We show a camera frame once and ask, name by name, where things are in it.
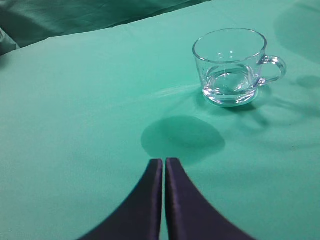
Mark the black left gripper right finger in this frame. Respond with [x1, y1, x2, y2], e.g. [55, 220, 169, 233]
[165, 158, 252, 240]

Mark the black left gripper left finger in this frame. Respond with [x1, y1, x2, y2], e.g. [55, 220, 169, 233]
[81, 159, 163, 240]

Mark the green table cloth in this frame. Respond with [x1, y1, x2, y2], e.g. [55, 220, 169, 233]
[0, 0, 320, 240]

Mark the clear glass mug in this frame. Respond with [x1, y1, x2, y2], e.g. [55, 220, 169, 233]
[192, 28, 287, 108]

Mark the green backdrop cloth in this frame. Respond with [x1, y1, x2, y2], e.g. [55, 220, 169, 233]
[0, 0, 201, 55]

